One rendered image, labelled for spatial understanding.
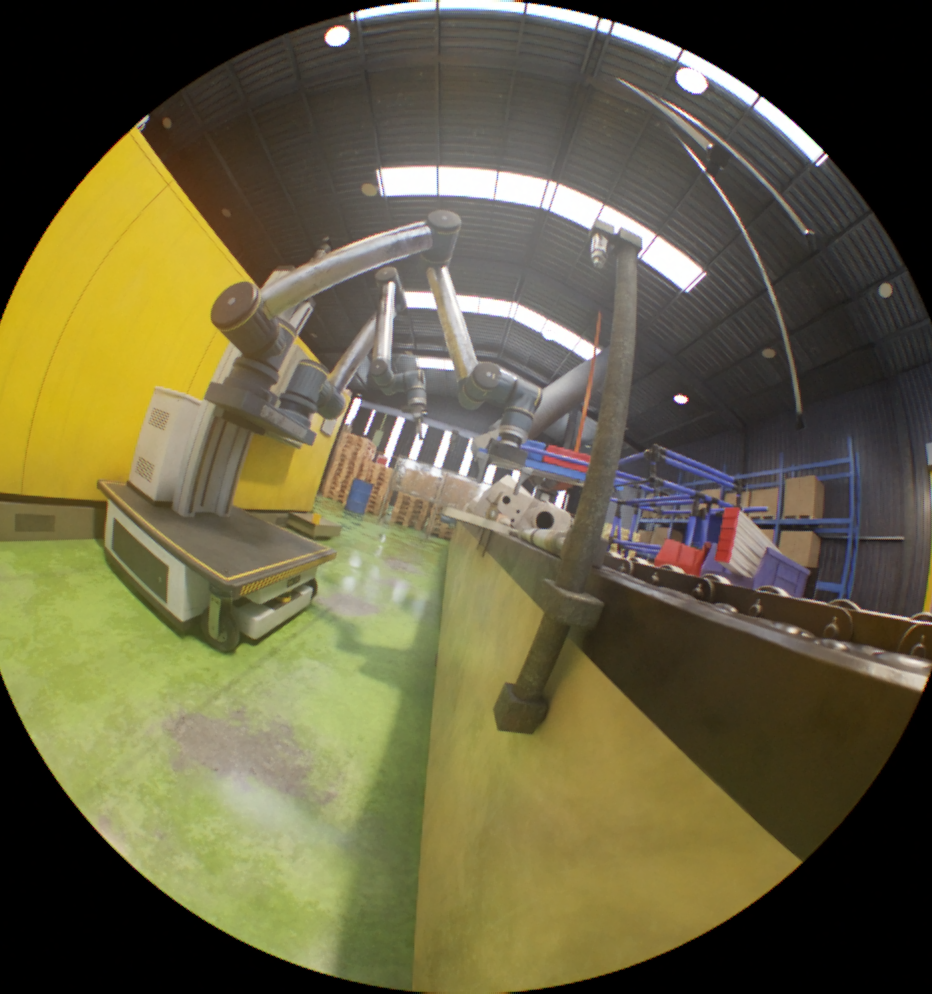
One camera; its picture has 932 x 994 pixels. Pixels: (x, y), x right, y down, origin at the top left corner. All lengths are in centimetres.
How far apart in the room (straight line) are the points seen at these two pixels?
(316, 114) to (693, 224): 993
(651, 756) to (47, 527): 208
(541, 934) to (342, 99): 1032
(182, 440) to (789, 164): 1023
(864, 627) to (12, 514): 215
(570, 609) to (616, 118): 914
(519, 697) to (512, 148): 971
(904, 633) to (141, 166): 226
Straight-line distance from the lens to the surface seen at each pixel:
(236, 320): 114
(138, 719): 105
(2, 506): 193
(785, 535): 1031
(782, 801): 15
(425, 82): 934
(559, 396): 942
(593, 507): 25
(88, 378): 190
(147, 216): 203
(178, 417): 164
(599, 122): 922
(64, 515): 201
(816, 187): 958
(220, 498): 186
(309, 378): 172
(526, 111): 926
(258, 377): 135
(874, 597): 1064
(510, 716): 29
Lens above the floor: 78
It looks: 4 degrees up
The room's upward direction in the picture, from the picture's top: 18 degrees clockwise
